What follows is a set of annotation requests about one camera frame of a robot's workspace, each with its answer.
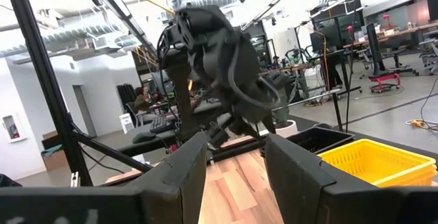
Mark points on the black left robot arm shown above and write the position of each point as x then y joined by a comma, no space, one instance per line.
181,90

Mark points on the long wooden desk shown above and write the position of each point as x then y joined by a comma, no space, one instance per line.
403,32

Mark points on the black diagonal frame brace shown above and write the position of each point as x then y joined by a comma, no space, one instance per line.
113,153

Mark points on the silver metal rod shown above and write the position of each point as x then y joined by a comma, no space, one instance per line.
308,99

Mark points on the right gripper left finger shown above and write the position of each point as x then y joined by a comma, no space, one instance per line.
184,169

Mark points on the white fire extinguisher cabinet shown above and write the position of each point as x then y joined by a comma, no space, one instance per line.
13,128

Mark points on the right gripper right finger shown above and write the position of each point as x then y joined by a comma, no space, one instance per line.
291,176

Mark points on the black computer monitor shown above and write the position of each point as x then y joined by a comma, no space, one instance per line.
325,37

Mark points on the white plant pot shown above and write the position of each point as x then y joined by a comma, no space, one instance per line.
286,129

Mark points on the black tall stand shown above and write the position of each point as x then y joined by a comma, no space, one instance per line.
374,49

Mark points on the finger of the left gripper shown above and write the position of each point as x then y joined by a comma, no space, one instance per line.
268,124
220,135

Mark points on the black aluminium frame post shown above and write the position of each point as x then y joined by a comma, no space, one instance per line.
44,80

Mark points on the black office chair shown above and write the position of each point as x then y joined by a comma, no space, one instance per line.
397,54

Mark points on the black computer mouse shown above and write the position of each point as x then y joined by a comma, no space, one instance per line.
143,137

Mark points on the white paper sign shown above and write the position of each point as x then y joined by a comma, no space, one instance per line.
126,123

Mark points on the brown cardboard box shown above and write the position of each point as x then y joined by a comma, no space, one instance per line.
54,160

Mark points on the yellow plastic slotted basket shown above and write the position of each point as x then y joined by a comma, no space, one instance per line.
424,177
369,159

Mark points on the silver aluminium bracket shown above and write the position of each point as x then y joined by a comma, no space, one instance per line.
75,179

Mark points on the grey office chair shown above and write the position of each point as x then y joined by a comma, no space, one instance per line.
431,51

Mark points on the red wheeled cart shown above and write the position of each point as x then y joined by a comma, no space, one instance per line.
385,78

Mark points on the black frame crossbar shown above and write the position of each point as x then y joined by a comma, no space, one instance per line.
147,147

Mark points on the black overhead frame beam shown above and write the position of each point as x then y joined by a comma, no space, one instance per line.
273,3
119,8

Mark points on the yellow power strip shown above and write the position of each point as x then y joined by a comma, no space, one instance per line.
416,123

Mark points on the green potted plant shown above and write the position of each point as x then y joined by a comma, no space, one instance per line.
282,112

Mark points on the silver ventilation duct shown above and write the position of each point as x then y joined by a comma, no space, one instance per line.
68,37

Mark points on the black plastic slotted basket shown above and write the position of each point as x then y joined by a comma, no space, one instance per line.
325,138

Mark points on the person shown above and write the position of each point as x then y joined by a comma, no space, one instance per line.
141,102

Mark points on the black keyboard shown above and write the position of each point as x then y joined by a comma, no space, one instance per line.
162,124

